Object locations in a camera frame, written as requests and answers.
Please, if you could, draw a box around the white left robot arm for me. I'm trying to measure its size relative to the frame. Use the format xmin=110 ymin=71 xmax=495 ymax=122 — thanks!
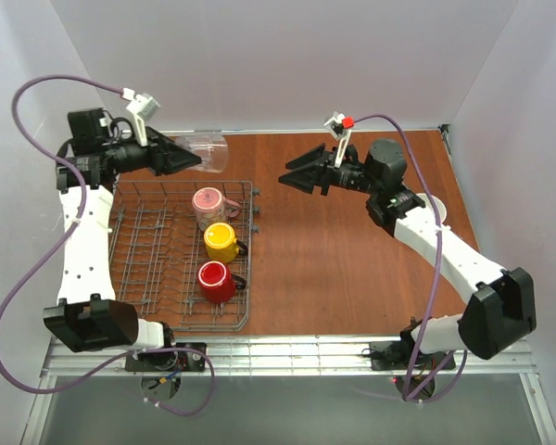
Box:
xmin=44 ymin=108 xmax=202 ymax=352

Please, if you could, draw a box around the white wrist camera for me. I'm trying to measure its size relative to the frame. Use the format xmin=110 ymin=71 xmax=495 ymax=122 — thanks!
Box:
xmin=323 ymin=111 xmax=355 ymax=169
xmin=121 ymin=88 xmax=160 ymax=146

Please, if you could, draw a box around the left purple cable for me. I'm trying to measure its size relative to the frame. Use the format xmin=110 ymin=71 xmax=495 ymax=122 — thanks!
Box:
xmin=0 ymin=75 xmax=217 ymax=416

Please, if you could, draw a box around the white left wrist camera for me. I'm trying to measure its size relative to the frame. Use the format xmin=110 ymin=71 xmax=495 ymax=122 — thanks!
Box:
xmin=121 ymin=88 xmax=160 ymax=146

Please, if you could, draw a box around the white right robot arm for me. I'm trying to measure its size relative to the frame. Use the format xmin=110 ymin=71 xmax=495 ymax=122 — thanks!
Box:
xmin=279 ymin=138 xmax=537 ymax=363

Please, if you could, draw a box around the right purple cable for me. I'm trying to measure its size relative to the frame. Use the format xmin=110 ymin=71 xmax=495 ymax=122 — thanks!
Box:
xmin=353 ymin=114 xmax=468 ymax=403

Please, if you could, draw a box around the grey wire dish rack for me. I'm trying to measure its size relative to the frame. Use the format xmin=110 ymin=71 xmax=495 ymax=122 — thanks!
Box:
xmin=109 ymin=180 xmax=250 ymax=333

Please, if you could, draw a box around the clear glass cup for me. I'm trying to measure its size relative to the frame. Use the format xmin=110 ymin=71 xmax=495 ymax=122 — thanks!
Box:
xmin=175 ymin=133 xmax=230 ymax=173

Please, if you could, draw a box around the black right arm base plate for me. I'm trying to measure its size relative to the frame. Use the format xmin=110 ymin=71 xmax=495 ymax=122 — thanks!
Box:
xmin=369 ymin=340 xmax=458 ymax=372

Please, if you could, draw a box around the purple cable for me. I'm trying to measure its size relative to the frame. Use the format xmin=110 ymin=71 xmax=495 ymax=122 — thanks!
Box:
xmin=353 ymin=114 xmax=468 ymax=403
xmin=0 ymin=75 xmax=217 ymax=416

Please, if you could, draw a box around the yellow mug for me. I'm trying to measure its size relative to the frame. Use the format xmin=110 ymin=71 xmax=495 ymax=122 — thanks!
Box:
xmin=204 ymin=222 xmax=248 ymax=263

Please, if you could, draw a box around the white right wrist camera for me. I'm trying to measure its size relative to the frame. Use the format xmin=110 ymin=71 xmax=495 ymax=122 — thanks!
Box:
xmin=323 ymin=111 xmax=355 ymax=169

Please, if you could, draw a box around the bright red mug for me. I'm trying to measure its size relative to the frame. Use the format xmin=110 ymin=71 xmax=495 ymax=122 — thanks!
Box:
xmin=197 ymin=261 xmax=247 ymax=304

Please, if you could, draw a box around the aluminium frame rail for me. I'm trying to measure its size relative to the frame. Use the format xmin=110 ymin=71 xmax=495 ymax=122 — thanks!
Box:
xmin=42 ymin=336 xmax=537 ymax=377

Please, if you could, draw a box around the dark red mug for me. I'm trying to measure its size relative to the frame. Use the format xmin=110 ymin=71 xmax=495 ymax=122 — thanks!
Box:
xmin=417 ymin=193 xmax=448 ymax=223

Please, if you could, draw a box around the pink ghost pattern mug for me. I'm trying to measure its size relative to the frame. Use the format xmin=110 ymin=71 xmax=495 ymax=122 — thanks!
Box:
xmin=192 ymin=187 xmax=241 ymax=232

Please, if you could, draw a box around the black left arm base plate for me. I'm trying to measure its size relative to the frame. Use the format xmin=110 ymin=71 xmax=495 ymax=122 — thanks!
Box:
xmin=124 ymin=342 xmax=208 ymax=374

